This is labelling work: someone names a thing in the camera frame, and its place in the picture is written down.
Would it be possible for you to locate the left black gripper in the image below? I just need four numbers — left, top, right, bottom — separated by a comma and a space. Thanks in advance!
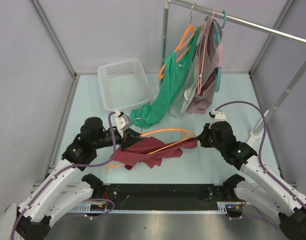
93, 127, 144, 152

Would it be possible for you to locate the mauve hanging garment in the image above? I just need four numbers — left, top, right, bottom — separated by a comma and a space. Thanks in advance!
187, 17, 223, 114

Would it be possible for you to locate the teal hanger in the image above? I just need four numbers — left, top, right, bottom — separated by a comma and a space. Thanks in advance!
205, 10, 227, 92

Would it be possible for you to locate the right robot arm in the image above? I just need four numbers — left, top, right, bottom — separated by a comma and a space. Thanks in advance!
198, 121, 306, 240

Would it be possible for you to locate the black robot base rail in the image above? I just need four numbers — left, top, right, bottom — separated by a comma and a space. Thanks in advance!
42, 174, 256, 218

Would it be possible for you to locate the white hanging garment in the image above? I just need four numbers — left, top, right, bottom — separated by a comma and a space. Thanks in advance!
169, 57, 198, 117

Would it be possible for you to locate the red tank top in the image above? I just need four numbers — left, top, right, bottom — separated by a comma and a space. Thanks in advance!
113, 137, 198, 170

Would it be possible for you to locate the metal clothes rack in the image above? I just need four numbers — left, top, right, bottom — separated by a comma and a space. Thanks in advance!
156, 0, 306, 148

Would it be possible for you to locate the pink hanger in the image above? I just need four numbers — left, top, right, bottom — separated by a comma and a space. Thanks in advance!
197, 8, 215, 95

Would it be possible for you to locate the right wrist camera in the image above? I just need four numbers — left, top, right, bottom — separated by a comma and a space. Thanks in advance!
209, 109, 226, 123

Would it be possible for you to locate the green hanging shirt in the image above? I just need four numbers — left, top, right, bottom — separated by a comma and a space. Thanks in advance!
131, 26, 202, 129

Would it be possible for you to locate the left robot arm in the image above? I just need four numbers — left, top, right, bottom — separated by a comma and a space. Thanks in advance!
10, 111, 143, 240

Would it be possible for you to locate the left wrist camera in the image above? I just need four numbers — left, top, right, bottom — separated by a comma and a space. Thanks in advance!
114, 110, 132, 137

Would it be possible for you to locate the orange hanger with green shirt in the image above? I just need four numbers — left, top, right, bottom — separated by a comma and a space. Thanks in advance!
158, 0, 197, 83

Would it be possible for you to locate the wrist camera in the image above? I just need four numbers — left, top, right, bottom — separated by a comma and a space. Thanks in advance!
114, 110, 132, 137
209, 109, 226, 123

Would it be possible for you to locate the white plastic basket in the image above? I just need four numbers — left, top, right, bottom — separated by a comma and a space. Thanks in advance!
97, 58, 153, 111

